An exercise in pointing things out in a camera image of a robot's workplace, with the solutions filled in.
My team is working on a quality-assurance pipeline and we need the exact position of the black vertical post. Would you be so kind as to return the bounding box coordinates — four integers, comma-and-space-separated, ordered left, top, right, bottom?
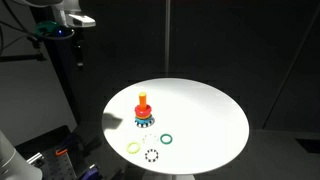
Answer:
30, 6, 83, 126

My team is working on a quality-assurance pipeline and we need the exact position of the lime green bumpy ring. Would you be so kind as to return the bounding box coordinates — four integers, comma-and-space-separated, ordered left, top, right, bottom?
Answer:
126, 141, 142, 155

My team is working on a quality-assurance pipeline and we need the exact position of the orange stacking stake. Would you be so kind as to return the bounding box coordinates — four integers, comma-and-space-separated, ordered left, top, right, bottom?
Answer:
138, 92, 148, 112

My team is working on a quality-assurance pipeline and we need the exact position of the blue stacking ring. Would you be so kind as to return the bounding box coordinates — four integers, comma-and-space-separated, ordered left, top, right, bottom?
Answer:
134, 116, 154, 124

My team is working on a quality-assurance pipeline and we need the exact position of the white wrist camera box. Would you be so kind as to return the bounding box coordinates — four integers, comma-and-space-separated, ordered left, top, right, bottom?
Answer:
68, 13, 97, 28

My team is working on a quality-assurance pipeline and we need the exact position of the dark green ring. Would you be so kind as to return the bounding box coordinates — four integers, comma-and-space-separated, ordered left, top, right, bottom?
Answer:
159, 133, 174, 145

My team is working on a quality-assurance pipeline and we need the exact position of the small black white checkered ring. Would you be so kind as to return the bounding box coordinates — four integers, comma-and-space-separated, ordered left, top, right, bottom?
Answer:
144, 148, 160, 163

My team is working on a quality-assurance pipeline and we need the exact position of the orange clamp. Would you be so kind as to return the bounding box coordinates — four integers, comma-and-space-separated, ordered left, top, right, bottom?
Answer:
55, 148, 69, 157

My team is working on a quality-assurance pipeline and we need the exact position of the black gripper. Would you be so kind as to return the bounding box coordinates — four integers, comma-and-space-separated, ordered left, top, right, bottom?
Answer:
41, 28, 84, 71

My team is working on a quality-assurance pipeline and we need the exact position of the orange stacking ring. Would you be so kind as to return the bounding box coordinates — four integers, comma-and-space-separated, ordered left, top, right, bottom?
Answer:
135, 113, 153, 120

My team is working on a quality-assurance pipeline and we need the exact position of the black equipment platform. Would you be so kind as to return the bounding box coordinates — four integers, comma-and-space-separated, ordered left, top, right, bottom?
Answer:
14, 124, 79, 158

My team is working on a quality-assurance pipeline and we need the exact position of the ring stacker toy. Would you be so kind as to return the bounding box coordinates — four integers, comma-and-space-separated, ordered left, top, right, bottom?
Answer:
134, 104, 153, 116

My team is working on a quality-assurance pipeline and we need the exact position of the transparent ring with coloured beads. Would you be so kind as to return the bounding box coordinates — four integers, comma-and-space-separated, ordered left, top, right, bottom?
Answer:
142, 133, 160, 146

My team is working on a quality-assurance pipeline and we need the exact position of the white table pedestal base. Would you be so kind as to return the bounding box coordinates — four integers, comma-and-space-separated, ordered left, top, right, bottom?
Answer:
143, 169, 196, 180

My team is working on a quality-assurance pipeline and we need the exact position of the black horizontal boom rod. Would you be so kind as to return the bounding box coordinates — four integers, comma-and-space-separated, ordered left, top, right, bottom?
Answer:
0, 53, 47, 64

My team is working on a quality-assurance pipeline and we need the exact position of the grey vertical pole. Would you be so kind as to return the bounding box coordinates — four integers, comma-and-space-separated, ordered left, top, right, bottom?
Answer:
164, 0, 171, 76

